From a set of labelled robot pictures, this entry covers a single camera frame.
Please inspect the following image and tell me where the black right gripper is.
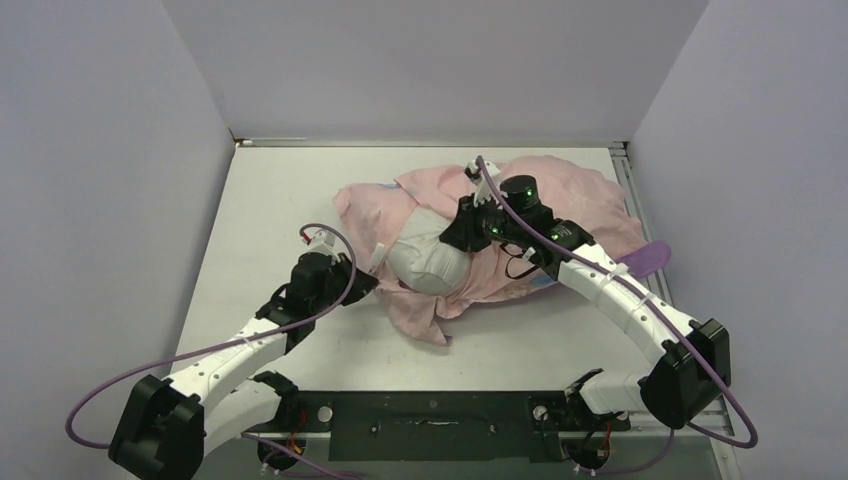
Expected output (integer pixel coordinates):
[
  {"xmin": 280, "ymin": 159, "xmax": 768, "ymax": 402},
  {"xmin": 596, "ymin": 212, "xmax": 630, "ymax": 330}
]
[{"xmin": 443, "ymin": 189, "xmax": 528, "ymax": 252}]

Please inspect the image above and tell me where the white pillow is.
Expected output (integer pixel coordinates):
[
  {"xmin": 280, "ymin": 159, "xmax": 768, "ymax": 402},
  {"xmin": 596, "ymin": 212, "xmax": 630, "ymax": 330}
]
[{"xmin": 362, "ymin": 206, "xmax": 471, "ymax": 296}]

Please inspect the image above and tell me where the purple Elsa print pillowcase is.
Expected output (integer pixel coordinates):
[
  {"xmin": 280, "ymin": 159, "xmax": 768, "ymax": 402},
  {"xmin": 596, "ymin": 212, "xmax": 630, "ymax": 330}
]
[{"xmin": 332, "ymin": 156, "xmax": 671, "ymax": 346}]

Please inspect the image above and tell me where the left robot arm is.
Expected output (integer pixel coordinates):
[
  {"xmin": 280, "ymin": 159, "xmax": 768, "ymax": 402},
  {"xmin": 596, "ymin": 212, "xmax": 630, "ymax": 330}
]
[{"xmin": 107, "ymin": 253, "xmax": 378, "ymax": 479}]

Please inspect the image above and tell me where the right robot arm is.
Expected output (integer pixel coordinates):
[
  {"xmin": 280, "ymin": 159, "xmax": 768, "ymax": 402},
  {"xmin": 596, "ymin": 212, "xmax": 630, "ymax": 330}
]
[{"xmin": 440, "ymin": 175, "xmax": 731, "ymax": 430}]

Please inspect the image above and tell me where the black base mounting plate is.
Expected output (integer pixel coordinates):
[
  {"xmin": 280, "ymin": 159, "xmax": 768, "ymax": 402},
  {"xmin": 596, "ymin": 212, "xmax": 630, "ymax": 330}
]
[{"xmin": 231, "ymin": 390, "xmax": 631, "ymax": 464}]

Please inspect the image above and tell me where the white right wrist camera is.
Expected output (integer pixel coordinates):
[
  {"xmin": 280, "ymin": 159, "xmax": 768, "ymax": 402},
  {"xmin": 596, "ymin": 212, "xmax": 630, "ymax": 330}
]
[{"xmin": 464, "ymin": 155, "xmax": 501, "ymax": 206}]

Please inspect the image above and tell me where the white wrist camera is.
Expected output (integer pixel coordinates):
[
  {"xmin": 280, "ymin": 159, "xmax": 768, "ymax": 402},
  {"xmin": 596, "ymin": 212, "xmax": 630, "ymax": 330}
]
[
  {"xmin": 301, "ymin": 228, "xmax": 340, "ymax": 263},
  {"xmin": 464, "ymin": 155, "xmax": 501, "ymax": 206}
]

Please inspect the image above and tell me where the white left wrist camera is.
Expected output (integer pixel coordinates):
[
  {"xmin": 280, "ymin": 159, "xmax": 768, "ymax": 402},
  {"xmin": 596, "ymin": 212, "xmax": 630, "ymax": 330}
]
[{"xmin": 301, "ymin": 228, "xmax": 340, "ymax": 263}]

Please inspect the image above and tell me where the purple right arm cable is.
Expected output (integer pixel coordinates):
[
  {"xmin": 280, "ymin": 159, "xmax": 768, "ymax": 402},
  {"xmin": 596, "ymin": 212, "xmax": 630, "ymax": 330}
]
[{"xmin": 474, "ymin": 155, "xmax": 760, "ymax": 478}]

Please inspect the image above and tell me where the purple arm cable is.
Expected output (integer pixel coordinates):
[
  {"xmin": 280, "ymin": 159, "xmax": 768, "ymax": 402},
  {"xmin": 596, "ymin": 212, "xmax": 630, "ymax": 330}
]
[
  {"xmin": 474, "ymin": 155, "xmax": 760, "ymax": 478},
  {"xmin": 64, "ymin": 223, "xmax": 362, "ymax": 480}
]

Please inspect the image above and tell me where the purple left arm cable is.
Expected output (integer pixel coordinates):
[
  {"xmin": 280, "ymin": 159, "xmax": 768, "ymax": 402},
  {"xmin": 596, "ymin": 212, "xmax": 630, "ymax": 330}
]
[{"xmin": 64, "ymin": 223, "xmax": 362, "ymax": 480}]

